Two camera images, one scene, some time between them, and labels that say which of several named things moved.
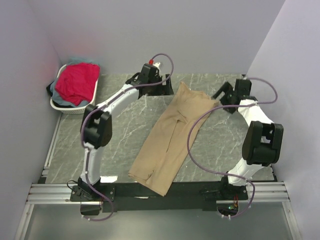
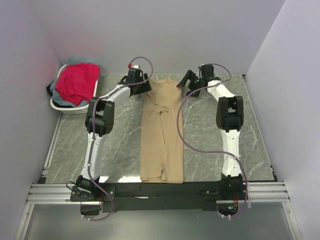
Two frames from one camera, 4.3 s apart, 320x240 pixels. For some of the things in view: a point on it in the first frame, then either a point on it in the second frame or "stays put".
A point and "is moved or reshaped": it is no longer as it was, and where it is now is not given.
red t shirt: [77, 81] stays put
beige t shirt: [157, 165] is moved or reshaped
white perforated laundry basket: [73, 110] stays put
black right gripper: [226, 88] -> [189, 75]
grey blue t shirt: [57, 97] stays put
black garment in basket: [55, 104] stays put
